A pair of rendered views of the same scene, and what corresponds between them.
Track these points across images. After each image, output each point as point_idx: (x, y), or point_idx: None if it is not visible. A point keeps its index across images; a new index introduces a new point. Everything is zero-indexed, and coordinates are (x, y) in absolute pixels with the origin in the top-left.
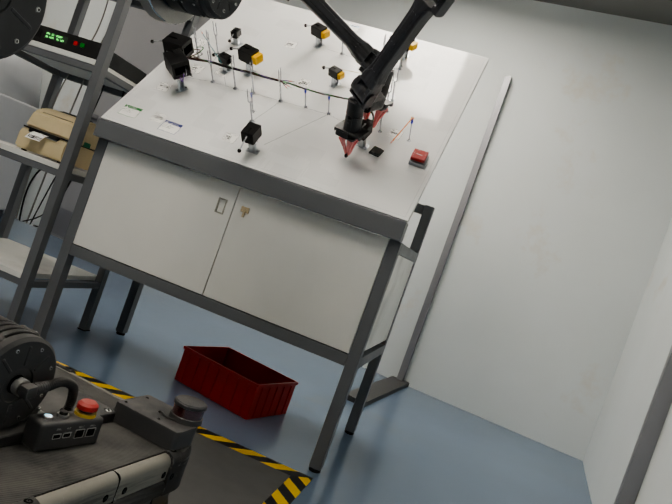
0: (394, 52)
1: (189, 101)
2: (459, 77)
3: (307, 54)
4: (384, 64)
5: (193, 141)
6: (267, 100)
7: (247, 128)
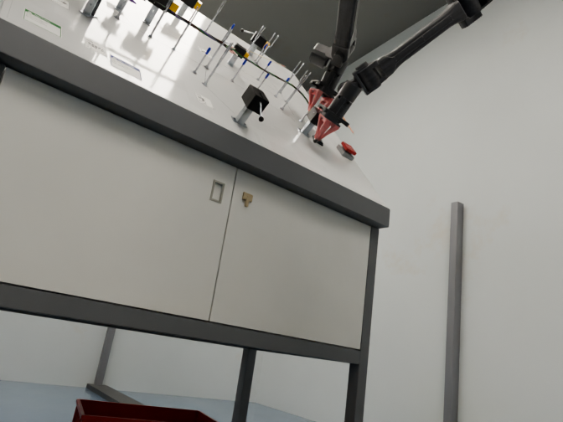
0: (421, 48)
1: (114, 36)
2: (294, 84)
3: (178, 21)
4: (409, 56)
5: (173, 96)
6: (194, 63)
7: (257, 92)
